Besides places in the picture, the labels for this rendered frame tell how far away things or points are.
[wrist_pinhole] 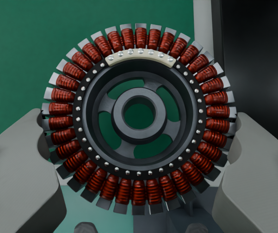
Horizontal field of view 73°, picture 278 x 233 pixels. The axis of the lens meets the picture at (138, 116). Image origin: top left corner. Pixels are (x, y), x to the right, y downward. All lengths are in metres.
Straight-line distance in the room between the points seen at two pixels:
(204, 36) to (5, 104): 0.22
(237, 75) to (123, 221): 0.89
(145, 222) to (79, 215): 0.31
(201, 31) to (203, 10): 0.03
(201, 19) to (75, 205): 0.92
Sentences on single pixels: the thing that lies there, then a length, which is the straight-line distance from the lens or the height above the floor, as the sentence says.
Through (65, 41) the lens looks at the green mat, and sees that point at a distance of 0.23.
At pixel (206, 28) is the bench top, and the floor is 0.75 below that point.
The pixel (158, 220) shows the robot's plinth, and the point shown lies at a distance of 0.98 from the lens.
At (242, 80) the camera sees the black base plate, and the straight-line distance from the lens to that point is 0.20.
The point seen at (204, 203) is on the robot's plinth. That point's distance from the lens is 1.01.
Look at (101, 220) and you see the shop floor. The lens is 1.01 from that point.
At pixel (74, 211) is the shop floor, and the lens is 1.02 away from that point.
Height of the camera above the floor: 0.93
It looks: 81 degrees down
